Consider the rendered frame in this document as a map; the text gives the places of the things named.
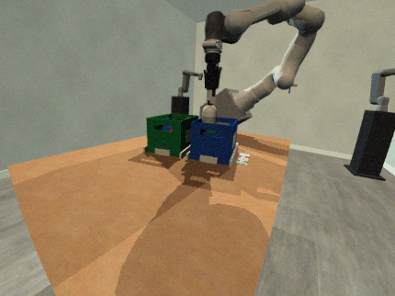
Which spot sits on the green crate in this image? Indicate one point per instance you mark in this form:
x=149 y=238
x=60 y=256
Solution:
x=176 y=140

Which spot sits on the blue crate with dividers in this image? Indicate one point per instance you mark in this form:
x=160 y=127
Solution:
x=202 y=142

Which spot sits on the blue bottle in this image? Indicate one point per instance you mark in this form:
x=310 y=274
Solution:
x=166 y=128

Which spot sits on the beige paper pick list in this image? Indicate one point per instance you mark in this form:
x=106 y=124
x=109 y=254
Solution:
x=243 y=159

